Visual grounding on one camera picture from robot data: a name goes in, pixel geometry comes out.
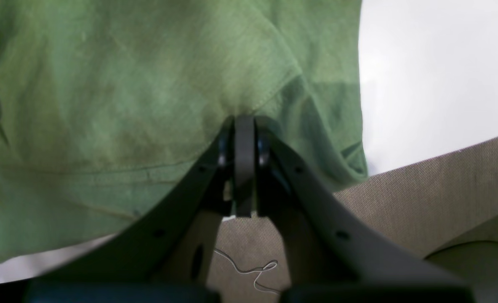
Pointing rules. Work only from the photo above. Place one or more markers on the green t-shirt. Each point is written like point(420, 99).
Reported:
point(106, 104)

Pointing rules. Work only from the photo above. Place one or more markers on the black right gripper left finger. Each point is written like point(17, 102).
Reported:
point(165, 256)

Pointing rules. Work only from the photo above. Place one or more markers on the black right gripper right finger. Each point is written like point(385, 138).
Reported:
point(332, 256)

